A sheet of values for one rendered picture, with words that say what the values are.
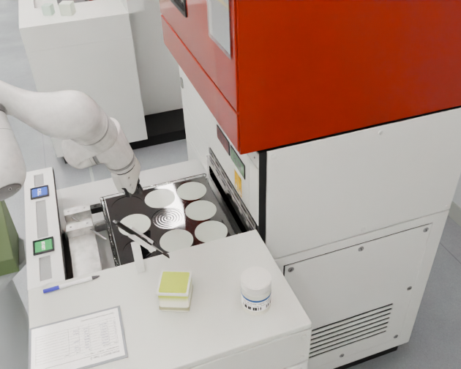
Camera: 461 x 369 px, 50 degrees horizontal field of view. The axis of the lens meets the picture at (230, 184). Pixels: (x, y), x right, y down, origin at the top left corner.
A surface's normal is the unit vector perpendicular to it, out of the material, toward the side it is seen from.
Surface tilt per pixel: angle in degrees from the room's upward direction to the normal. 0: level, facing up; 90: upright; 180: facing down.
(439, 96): 90
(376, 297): 90
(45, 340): 0
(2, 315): 90
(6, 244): 45
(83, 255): 0
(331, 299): 90
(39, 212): 0
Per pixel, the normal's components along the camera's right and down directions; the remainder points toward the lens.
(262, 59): 0.33, 0.56
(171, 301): -0.07, 0.60
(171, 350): -0.03, -0.80
